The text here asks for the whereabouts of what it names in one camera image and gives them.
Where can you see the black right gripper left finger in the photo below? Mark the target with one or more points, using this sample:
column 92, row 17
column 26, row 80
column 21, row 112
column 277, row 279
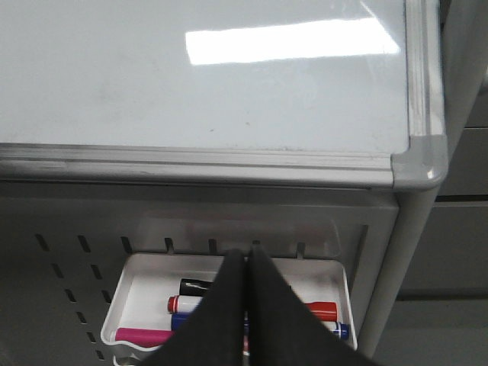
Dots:
column 213, row 333

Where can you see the grey stand post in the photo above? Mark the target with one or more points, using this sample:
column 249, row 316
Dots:
column 447, row 61

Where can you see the red capped marker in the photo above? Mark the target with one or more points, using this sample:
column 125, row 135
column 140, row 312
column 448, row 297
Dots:
column 323, row 310

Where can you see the white plastic marker tray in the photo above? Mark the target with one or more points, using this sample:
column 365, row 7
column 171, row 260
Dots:
column 148, row 280

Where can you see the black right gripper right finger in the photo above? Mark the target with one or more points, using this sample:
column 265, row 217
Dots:
column 282, row 331

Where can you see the blue capped marker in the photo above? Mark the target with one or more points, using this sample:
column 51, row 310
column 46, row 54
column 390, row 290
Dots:
column 339, row 329

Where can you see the pink marker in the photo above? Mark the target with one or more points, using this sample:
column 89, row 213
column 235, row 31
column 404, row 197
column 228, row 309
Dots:
column 145, row 338

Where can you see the black marker in tray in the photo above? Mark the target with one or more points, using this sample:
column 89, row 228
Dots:
column 193, row 287

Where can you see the white whiteboard with aluminium frame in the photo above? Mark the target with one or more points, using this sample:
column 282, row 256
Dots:
column 338, row 94

